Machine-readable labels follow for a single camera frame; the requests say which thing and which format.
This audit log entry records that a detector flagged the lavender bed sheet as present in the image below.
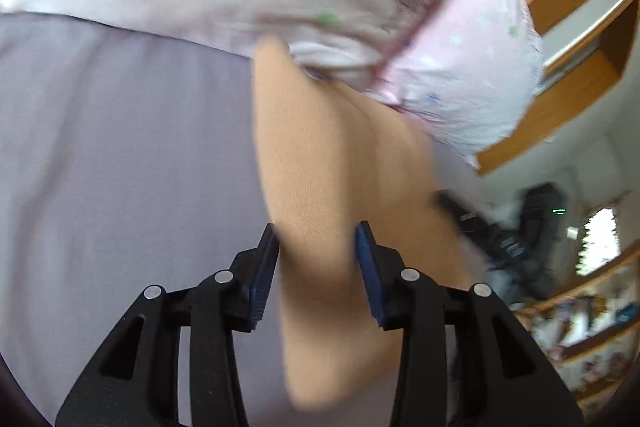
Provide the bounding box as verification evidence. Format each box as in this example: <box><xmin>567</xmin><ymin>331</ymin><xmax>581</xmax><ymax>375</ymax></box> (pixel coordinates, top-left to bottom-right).
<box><xmin>0</xmin><ymin>11</ymin><xmax>493</xmax><ymax>427</ymax></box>

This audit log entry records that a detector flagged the wooden bookshelf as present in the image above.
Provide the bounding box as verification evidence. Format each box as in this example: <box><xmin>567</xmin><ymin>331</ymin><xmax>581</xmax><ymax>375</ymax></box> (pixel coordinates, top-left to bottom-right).
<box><xmin>507</xmin><ymin>244</ymin><xmax>640</xmax><ymax>410</ymax></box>

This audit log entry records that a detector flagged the wooden headboard frame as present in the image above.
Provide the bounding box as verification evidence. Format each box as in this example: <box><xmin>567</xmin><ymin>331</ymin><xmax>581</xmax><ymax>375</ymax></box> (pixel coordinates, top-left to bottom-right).
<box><xmin>475</xmin><ymin>0</ymin><xmax>640</xmax><ymax>178</ymax></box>

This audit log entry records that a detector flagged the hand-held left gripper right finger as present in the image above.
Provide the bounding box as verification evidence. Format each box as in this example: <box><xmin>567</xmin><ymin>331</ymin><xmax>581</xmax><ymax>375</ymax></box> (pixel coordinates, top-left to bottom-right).
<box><xmin>355</xmin><ymin>221</ymin><xmax>586</xmax><ymax>427</ymax></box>

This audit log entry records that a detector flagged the peach small garment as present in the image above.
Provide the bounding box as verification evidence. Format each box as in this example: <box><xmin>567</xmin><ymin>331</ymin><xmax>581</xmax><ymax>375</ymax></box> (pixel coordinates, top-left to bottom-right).
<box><xmin>252</xmin><ymin>34</ymin><xmax>476</xmax><ymax>413</ymax></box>

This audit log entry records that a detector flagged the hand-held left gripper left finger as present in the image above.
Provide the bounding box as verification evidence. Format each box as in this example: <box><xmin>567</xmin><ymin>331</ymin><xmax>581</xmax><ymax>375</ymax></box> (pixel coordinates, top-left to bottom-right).
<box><xmin>55</xmin><ymin>223</ymin><xmax>280</xmax><ymax>427</ymax></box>

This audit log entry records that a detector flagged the bright window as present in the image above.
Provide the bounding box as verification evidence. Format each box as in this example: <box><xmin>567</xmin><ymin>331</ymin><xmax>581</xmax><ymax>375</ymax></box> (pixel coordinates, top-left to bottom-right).
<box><xmin>575</xmin><ymin>207</ymin><xmax>622</xmax><ymax>278</ymax></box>

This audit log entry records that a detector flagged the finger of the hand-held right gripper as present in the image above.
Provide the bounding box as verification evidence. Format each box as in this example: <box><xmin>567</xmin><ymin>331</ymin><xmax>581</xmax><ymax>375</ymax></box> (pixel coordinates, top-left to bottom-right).
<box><xmin>436</xmin><ymin>190</ymin><xmax>501</xmax><ymax>253</ymax></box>

